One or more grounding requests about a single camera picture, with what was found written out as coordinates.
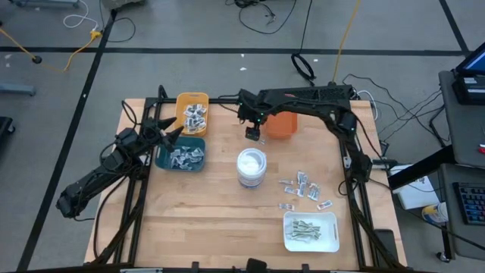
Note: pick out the black laptop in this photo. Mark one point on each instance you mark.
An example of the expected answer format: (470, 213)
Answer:
(470, 91)

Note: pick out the black caster base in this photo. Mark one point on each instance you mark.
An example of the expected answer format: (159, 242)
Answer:
(4, 127)

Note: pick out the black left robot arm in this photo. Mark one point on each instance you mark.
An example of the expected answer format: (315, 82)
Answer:
(94, 178)

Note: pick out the dark grey flat pad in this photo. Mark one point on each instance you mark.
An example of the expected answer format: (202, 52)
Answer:
(385, 246)

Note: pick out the green striped bandage wrapper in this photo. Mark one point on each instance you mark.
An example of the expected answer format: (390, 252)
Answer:
(297, 237)
(303, 233)
(307, 228)
(262, 142)
(315, 227)
(316, 235)
(301, 224)

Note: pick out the black aluminium table frame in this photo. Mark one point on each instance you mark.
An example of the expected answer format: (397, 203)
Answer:
(242, 261)

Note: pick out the yellow plastic bin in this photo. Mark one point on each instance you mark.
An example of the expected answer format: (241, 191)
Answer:
(180, 113)

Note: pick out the black floor plug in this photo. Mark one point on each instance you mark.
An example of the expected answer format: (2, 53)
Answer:
(36, 60)

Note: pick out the black desk support bar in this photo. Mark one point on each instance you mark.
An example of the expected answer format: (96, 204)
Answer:
(424, 167)

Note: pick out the teal plastic bin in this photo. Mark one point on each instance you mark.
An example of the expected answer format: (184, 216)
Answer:
(163, 165)

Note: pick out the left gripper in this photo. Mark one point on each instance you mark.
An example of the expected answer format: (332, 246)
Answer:
(153, 132)

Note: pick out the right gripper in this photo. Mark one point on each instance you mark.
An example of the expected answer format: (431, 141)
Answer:
(253, 117)

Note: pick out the wipes tub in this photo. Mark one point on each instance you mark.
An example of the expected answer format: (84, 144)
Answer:
(435, 213)

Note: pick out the black keyboard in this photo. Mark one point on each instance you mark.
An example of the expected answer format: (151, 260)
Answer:
(471, 203)

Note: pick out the black equipment box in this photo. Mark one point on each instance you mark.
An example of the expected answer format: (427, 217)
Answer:
(337, 91)

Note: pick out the white disinfecting wipes canister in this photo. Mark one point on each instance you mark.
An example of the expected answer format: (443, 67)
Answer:
(251, 165)

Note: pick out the grey desk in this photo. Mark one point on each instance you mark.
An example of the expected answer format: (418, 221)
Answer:
(454, 242)
(466, 129)

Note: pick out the person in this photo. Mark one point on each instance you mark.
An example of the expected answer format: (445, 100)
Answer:
(256, 265)

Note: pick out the grey floor bar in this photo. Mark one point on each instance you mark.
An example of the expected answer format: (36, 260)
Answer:
(17, 90)

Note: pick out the white plastic bin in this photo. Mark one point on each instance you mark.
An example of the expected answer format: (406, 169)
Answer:
(329, 242)

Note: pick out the white mounting plate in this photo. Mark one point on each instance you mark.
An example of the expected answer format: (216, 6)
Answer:
(347, 162)

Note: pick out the white box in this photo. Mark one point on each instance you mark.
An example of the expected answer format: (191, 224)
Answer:
(417, 195)

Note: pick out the small red object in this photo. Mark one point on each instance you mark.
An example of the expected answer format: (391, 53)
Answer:
(482, 148)

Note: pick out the black printed white packet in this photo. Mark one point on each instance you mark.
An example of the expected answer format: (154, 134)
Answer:
(301, 177)
(302, 189)

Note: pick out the grey floor rail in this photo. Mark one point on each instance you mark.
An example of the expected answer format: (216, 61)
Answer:
(45, 3)

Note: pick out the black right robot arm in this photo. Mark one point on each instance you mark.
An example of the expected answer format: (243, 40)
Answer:
(303, 101)

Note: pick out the orange plastic bin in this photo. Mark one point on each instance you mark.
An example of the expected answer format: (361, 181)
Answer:
(282, 127)

